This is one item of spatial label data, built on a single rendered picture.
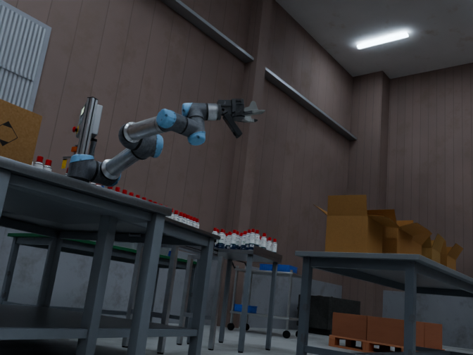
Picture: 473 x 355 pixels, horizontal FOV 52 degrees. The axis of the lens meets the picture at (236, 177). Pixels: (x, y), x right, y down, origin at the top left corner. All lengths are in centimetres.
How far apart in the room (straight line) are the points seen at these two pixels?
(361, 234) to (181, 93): 545
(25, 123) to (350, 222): 197
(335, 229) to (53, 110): 431
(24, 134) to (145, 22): 573
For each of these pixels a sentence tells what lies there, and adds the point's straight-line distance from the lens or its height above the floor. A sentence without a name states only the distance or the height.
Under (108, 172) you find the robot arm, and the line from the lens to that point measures 261.
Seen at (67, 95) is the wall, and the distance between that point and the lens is 665.
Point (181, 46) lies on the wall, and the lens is 830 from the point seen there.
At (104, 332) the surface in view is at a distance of 249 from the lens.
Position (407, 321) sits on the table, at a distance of 292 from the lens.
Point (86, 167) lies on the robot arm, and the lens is 260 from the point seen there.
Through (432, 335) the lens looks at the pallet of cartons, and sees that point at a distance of 654.
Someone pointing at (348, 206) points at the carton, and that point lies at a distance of 316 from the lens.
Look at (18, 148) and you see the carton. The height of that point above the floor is 94.
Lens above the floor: 41
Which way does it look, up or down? 15 degrees up
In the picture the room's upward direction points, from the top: 6 degrees clockwise
